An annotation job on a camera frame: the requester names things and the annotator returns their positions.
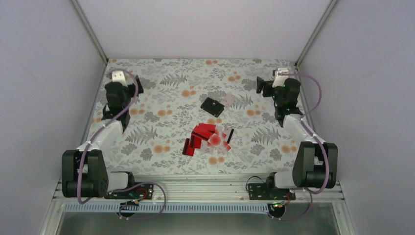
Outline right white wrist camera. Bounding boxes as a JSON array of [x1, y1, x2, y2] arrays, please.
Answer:
[[272, 68, 290, 88]]

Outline floral patterned table mat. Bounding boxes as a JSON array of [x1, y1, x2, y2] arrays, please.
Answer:
[[103, 59, 297, 175]]

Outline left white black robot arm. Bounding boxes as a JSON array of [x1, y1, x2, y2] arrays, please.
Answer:
[[62, 70, 144, 204]]

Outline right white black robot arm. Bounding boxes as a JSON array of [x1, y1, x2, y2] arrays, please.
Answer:
[[256, 77, 338, 199]]

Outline white card black stripe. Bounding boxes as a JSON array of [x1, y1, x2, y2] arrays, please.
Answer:
[[222, 127, 234, 144]]

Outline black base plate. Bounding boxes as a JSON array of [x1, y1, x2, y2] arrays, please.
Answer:
[[246, 183, 296, 201], [104, 184, 154, 201]]

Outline white card red circles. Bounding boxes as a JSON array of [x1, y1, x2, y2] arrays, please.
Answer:
[[203, 131, 231, 154]]

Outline white floral card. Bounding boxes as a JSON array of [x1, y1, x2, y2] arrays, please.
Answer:
[[222, 93, 236, 108]]

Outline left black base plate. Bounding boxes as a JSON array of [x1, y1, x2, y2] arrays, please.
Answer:
[[104, 184, 154, 201]]

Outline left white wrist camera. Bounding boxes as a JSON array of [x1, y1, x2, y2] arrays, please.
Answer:
[[111, 70, 128, 87]]

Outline aluminium rail frame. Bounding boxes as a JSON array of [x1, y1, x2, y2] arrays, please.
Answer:
[[41, 174, 356, 235]]

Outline red card lower left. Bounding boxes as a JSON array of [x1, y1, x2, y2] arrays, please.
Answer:
[[182, 138, 195, 157]]

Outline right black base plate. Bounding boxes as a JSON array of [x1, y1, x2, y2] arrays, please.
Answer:
[[246, 183, 296, 201]]

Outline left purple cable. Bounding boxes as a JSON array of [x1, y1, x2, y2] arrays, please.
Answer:
[[77, 69, 167, 221]]

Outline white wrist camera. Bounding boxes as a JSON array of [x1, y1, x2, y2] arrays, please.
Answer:
[[111, 70, 128, 87], [272, 68, 290, 88]]

